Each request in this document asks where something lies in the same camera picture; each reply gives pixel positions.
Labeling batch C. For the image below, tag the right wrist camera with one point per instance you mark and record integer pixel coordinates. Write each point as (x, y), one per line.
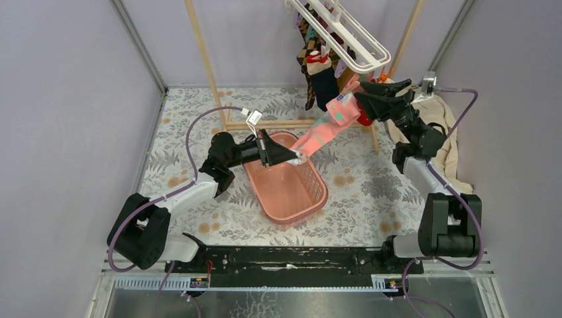
(426, 89)

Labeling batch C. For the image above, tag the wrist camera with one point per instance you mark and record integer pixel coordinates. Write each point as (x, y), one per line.
(252, 117)
(426, 89)

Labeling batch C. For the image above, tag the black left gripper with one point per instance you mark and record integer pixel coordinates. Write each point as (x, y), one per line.
(270, 152)

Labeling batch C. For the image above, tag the navy sock red cuff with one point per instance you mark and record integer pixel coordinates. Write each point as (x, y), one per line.
(322, 78)

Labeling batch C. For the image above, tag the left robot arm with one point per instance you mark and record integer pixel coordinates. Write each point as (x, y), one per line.
(140, 233)

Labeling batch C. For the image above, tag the red snowflake sock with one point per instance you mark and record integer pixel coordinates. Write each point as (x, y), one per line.
(363, 119)

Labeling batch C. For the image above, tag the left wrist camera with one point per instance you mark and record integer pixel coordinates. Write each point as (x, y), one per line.
(252, 117)

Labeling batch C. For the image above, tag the white plastic clip hanger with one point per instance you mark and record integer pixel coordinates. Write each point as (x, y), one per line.
(342, 33)

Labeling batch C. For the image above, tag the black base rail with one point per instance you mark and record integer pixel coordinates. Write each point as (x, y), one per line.
(294, 267)

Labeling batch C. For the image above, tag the pink laundry basket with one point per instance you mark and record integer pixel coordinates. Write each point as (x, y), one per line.
(287, 194)

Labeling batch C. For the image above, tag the beige cloth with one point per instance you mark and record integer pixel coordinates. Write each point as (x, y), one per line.
(435, 110)

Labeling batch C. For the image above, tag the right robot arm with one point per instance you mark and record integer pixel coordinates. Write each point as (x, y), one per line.
(450, 223)

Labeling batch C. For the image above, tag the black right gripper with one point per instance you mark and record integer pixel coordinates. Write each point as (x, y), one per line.
(384, 108)

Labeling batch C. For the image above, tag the mustard yellow sock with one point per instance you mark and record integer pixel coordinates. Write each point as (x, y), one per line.
(349, 82)

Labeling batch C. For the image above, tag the pink patterned sock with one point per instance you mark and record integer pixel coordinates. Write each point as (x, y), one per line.
(341, 113)

